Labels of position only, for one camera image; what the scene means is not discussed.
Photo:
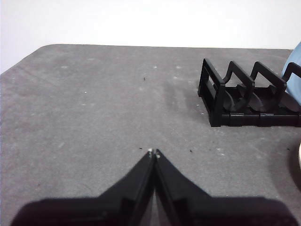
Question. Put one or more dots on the light blue plate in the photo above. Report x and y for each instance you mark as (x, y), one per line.
(295, 63)

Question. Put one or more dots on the black plastic plate rack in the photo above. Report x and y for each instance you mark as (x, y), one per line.
(235, 117)

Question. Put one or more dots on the pale yellow cream plate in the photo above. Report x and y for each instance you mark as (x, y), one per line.
(298, 155)

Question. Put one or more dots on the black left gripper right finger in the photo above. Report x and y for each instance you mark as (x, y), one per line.
(211, 212)

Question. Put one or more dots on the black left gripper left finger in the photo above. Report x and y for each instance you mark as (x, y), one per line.
(94, 212)

